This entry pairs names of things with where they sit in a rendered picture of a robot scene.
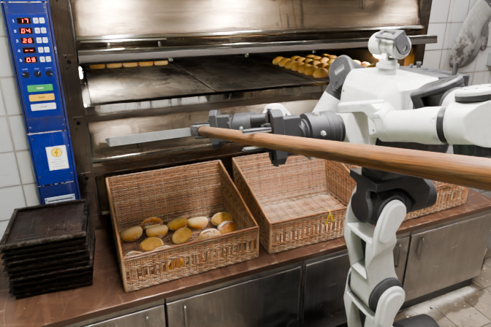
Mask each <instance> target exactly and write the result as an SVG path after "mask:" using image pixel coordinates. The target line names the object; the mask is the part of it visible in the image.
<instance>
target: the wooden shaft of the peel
mask: <svg viewBox="0 0 491 327"><path fill-rule="evenodd" d="M198 133H199V135H201V136H207V137H212V138H216V139H222V140H226V141H230V142H238V143H242V144H246V145H253V146H257V147H264V148H268V149H272V150H279V151H284V152H288V153H294V154H298V155H305V156H310V157H314V158H320V159H324V160H328V161H336V162H340V163H344V164H351V165H355V166H362V167H366V168H370V169H377V170H381V171H386V172H392V173H396V174H404V175H408V176H412V177H418V178H422V179H426V180H434V181H438V182H445V183H449V184H453V185H460V186H464V187H468V188H475V189H479V190H483V191H490V192H491V158H481V157H474V156H467V155H455V154H448V153H435V152H428V151H421V150H409V149H403V148H396V147H383V146H376V145H364V144H357V143H350V142H337V141H330V140H323V139H311V138H305V137H298V136H285V135H278V134H266V133H255V134H242V131H240V130H233V129H226V128H214V127H207V126H201V127H199V129H198Z"/></svg>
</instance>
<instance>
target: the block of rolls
mask: <svg viewBox="0 0 491 327"><path fill-rule="evenodd" d="M336 58H337V56H336V55H329V54H326V53H324V54H322V55H320V56H314V55H311V54H310V55H307V56H306V57H304V58H303V57H300V56H298V55H294V56H292V57H291V58H290V59H289V58H284V57H281V56H277V57H275V58H274V59H273V64H275V65H279V66H285V68H286V69H292V71H298V72H299V73H305V75H313V76H314V77H315V78H325V77H327V76H328V75H329V69H330V66H331V64H332V62H333V61H334V60H335V59H336ZM353 61H356V62H357V63H359V64H361V65H363V66H364V67H366V68H374V67H376V64H369V63H368V62H362V63H360V62H359V61H357V60H353Z"/></svg>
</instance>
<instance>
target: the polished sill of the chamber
mask: <svg viewBox="0 0 491 327"><path fill-rule="evenodd" d="M329 83H330V82H318V83H309V84H300V85H285V86H276V87H268V88H252V89H243V90H235V91H219V92H210V93H195V94H186V95H177V96H162V97H153V98H145V99H129V100H120V101H105V102H96V103H87V104H84V109H85V115H99V114H107V113H114V112H128V111H136V110H144V109H158V108H166V107H180V106H188V105H195V104H209V103H217V102H225V101H239V100H246V99H260V98H268V97H276V96H290V95H297V94H305V93H319V92H325V90H326V88H327V86H328V85H329Z"/></svg>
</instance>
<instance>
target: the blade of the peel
mask: <svg viewBox="0 0 491 327"><path fill-rule="evenodd" d="M184 136H193V135H191V128H179V129H173V130H167V131H156V132H150V133H144V134H133V135H127V136H116V137H110V138H107V139H105V141H106V142H107V143H108V145H109V146H110V147H112V146H118V145H128V144H134V143H140V142H150V141H156V140H162V139H172V138H178V137H184Z"/></svg>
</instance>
